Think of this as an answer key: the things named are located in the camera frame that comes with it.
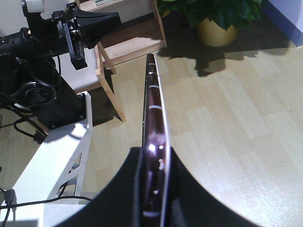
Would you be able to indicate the wooden chair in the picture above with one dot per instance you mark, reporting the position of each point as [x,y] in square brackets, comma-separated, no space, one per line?
[142,33]

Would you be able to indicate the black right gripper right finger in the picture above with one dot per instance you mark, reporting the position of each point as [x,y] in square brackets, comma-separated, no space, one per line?
[191,205]

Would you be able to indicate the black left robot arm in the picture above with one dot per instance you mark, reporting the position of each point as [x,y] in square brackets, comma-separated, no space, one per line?
[31,86]

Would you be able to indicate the yellow plant pot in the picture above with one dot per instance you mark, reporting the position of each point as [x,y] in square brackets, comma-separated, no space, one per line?
[210,34]

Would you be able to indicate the black foldable smartphone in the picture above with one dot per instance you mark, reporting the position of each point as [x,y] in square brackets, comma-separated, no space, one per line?
[156,153]

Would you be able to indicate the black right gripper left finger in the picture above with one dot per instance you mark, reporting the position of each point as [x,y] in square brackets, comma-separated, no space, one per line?
[117,204]

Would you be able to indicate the green potted plant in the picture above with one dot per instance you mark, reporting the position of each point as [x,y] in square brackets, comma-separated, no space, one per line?
[225,13]

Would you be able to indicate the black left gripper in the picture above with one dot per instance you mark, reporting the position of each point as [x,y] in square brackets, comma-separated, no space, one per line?
[80,29]

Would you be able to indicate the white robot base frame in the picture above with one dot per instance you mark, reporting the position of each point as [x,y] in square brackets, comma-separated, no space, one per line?
[48,189]

